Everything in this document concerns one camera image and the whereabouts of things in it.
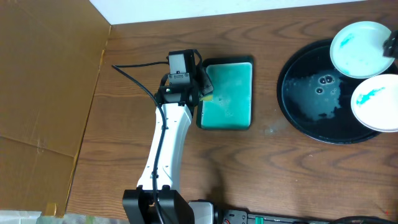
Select green yellow sponge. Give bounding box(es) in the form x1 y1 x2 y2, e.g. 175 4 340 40
200 94 213 101

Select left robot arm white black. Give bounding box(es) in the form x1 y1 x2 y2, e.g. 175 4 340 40
122 64 214 223

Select round black serving tray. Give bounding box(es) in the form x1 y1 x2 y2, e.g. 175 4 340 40
277 39 379 144

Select light green plate upper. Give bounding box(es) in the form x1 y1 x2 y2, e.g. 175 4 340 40
330 21 394 79

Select white plate with stain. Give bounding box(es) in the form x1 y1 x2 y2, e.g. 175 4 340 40
351 74 397 133

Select brown cardboard panel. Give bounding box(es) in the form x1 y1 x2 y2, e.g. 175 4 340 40
1 0 111 216

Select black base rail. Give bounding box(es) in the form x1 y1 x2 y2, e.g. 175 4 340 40
214 207 398 224

